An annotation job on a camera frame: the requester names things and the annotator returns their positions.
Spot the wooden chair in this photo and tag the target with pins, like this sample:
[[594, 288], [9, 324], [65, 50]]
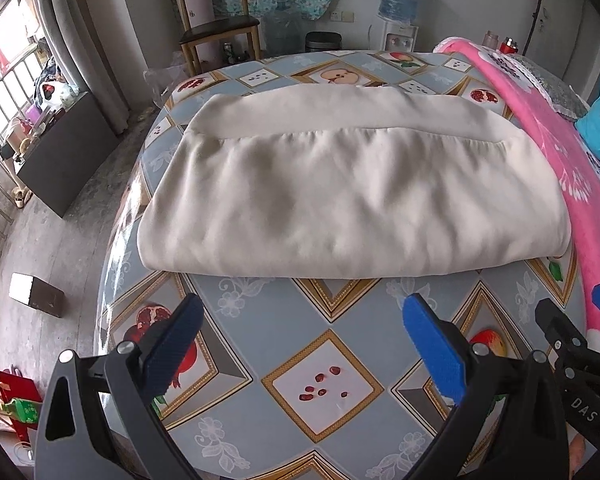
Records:
[[220, 27]]

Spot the white water dispenser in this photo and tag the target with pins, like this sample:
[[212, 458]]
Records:
[[397, 37]]

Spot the dark cabinet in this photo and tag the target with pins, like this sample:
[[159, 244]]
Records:
[[65, 160]]

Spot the red lighter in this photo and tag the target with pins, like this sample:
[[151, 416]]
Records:
[[507, 47]]

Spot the pink blanket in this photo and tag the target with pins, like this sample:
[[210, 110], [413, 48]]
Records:
[[555, 160]]

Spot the white tall box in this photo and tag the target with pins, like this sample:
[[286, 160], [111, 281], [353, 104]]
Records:
[[197, 0]]

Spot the window metal grille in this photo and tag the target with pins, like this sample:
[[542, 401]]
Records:
[[5, 95]]

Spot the green gift bag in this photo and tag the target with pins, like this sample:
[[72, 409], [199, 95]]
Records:
[[25, 410]]

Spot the clear jar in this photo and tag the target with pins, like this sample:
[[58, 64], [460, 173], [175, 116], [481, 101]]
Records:
[[17, 132]]

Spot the brown box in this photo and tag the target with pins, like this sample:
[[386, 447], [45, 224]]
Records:
[[42, 297]]

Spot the grey rice cooker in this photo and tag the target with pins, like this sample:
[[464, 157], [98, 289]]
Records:
[[322, 42]]

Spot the clear plastic bag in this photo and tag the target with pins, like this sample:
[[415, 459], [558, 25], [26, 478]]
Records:
[[162, 82]]

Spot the fruit print tablecloth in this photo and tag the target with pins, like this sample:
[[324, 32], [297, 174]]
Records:
[[260, 320]]

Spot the white wall socket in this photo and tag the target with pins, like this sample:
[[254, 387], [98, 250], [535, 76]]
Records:
[[341, 15]]

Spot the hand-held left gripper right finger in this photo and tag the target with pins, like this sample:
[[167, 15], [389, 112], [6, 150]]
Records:
[[435, 345]]

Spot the cream sweater with black trim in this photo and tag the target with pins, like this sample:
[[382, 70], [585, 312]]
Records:
[[330, 185]]

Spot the grey curtain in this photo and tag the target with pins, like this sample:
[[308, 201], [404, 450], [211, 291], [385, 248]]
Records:
[[80, 35]]

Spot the empty clear water jug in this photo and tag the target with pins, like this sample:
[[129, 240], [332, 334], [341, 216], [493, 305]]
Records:
[[282, 30]]

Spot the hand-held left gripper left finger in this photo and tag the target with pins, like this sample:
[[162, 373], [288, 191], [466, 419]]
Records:
[[175, 340]]

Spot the silver quilted cloth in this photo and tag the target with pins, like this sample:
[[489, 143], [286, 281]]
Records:
[[555, 85]]

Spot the red gift bag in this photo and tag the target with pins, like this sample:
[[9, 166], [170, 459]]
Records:
[[20, 385]]

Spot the white plastic bag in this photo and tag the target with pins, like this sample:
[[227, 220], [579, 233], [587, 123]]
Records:
[[52, 95]]

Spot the white door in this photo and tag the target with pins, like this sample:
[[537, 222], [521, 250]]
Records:
[[565, 15]]

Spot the purple container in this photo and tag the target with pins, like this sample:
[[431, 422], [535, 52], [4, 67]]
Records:
[[36, 115]]

